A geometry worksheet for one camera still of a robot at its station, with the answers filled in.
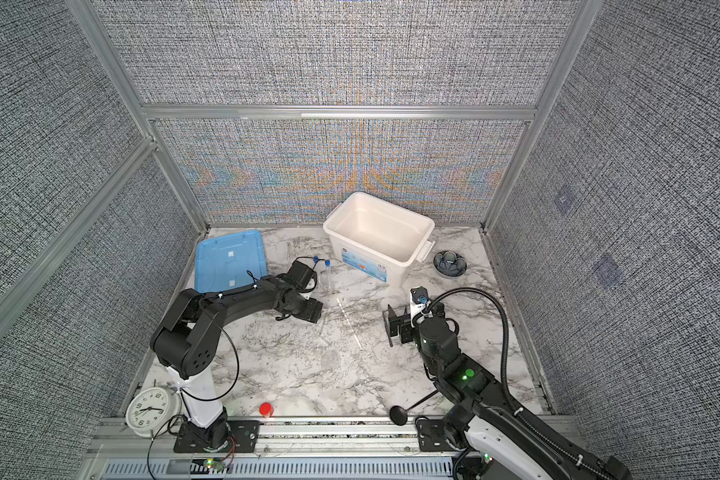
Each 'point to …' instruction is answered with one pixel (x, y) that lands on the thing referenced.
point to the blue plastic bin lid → (227, 262)
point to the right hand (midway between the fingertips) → (408, 300)
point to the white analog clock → (150, 409)
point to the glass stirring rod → (349, 324)
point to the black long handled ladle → (399, 414)
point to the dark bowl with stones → (450, 263)
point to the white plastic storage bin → (374, 238)
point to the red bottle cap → (266, 409)
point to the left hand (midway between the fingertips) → (310, 312)
